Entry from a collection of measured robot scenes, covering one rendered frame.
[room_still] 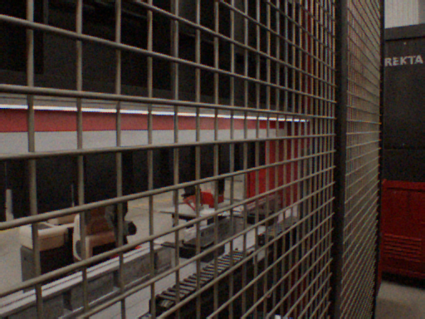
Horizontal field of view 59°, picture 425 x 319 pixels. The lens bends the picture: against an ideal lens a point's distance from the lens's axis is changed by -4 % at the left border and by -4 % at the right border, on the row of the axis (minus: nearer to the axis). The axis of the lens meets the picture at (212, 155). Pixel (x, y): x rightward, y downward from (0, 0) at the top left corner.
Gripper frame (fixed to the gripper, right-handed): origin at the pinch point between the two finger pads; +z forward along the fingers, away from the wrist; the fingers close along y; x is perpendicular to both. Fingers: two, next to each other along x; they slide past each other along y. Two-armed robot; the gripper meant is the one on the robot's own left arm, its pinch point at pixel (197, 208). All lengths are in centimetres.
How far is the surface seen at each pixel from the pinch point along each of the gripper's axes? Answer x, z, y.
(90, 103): -52, -22, -101
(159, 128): -32, -27, -50
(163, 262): -7, 17, -47
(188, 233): -6.7, 10.0, -24.5
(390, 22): -139, -224, 697
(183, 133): -31, -26, -35
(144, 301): -35, 23, -90
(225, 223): -9.4, 12.2, 2.7
